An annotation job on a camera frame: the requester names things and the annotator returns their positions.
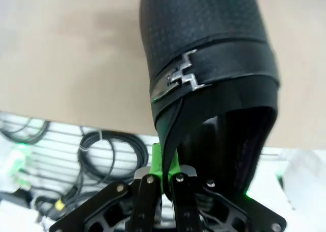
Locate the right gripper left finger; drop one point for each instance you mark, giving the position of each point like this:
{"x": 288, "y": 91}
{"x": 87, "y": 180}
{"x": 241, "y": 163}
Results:
{"x": 145, "y": 204}

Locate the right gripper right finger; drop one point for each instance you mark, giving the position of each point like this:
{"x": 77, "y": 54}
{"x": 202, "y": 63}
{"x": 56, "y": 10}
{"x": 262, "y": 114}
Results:
{"x": 186, "y": 206}

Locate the black shoe with silver buckle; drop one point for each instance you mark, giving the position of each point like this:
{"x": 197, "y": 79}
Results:
{"x": 203, "y": 38}

